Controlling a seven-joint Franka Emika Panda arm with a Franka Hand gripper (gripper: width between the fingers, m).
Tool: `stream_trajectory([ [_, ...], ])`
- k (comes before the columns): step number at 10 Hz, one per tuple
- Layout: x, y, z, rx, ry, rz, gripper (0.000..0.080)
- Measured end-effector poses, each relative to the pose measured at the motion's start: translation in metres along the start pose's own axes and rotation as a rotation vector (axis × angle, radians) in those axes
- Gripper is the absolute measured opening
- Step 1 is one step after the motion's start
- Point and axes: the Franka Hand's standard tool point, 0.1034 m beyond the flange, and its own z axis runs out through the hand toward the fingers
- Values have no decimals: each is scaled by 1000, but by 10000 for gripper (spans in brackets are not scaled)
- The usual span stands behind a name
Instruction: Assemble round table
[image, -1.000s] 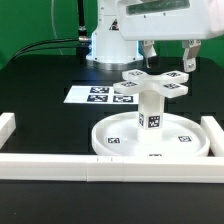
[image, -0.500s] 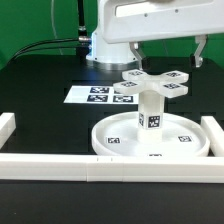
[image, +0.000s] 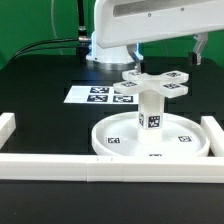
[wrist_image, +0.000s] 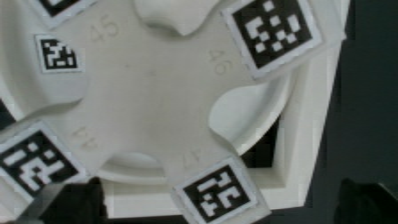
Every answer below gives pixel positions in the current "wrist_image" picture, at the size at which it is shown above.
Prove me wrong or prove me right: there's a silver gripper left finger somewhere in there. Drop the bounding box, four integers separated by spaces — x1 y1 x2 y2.
16 177 108 224

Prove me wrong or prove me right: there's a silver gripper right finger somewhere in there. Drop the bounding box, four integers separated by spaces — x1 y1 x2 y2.
334 179 398 224

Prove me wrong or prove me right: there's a white cross-shaped table base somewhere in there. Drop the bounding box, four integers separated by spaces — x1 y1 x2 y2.
0 0 348 224

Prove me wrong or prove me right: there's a white round table top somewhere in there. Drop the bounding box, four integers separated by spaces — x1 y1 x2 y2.
0 0 289 185

